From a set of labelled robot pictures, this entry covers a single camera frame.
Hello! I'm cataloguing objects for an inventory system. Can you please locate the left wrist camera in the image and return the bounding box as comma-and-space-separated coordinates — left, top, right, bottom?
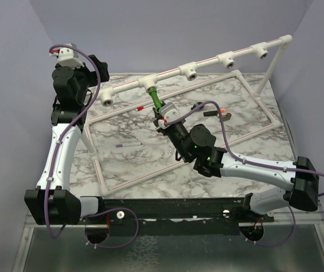
49, 47, 84, 69

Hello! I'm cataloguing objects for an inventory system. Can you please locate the red capped white pen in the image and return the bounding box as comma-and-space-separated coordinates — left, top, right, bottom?
135, 104, 153, 112

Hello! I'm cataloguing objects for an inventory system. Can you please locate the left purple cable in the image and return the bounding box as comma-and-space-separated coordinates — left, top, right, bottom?
44, 44, 102, 239

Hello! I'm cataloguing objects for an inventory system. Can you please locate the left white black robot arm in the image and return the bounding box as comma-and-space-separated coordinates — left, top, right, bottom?
24, 55, 110, 225

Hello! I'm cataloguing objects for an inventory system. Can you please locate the orange black marker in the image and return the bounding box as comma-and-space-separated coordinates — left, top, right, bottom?
203, 110, 225, 117

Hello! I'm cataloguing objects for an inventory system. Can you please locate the purple cable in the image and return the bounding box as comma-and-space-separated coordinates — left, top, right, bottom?
44, 44, 102, 239
164, 101, 324, 197

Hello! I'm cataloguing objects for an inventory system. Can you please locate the green plastic water faucet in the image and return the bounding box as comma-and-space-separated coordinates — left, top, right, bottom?
148, 87, 163, 113

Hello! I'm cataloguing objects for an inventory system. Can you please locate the black grey faucet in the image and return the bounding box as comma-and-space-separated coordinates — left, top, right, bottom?
191, 101, 204, 111

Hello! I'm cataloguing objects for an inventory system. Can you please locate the brown metal lever piece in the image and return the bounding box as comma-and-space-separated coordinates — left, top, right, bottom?
220, 113, 232, 122

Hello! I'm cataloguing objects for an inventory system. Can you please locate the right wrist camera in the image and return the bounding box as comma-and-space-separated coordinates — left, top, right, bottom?
159, 102, 180, 122

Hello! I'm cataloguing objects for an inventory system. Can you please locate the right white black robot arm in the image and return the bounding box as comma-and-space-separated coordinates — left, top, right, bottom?
153, 103, 319, 222

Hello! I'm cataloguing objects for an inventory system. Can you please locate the purple capped white pen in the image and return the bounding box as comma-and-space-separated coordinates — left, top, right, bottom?
116, 142, 142, 148

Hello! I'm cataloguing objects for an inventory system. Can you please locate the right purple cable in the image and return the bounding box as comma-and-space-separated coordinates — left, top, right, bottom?
164, 101, 324, 197

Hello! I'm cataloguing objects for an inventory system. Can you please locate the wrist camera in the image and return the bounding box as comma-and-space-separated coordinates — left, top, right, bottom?
159, 102, 180, 122
49, 47, 84, 69

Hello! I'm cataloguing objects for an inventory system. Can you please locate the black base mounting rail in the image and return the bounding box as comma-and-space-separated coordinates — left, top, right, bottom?
73, 195, 276, 237

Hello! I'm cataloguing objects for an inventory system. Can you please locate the white PVC pipe rack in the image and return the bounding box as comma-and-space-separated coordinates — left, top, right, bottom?
85, 35, 292, 197

